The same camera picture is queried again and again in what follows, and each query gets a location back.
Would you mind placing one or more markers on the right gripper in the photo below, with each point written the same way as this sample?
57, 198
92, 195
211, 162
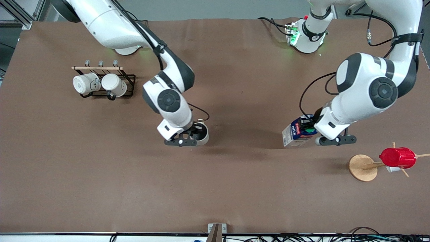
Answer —
194, 131

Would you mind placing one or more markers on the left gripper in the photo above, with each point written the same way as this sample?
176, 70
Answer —
316, 121

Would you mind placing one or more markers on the grey mug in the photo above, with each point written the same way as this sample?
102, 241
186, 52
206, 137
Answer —
203, 141

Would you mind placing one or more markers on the blue milk carton green cap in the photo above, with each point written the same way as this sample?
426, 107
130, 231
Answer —
295, 134

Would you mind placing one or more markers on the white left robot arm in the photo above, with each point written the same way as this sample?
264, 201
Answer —
362, 87

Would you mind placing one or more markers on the small white cup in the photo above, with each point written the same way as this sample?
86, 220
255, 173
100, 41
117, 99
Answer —
392, 169

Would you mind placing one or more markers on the red plastic cup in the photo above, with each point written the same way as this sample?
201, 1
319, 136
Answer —
398, 158

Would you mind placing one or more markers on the wooden mug tree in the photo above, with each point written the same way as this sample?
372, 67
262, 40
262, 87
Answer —
361, 168

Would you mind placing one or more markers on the white mug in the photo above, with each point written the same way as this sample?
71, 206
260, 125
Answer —
82, 84
114, 84

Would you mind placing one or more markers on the metal bracket with brown post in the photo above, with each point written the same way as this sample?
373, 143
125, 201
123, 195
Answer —
216, 230

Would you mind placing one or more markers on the aluminium frame profile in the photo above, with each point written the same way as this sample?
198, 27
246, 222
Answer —
20, 16

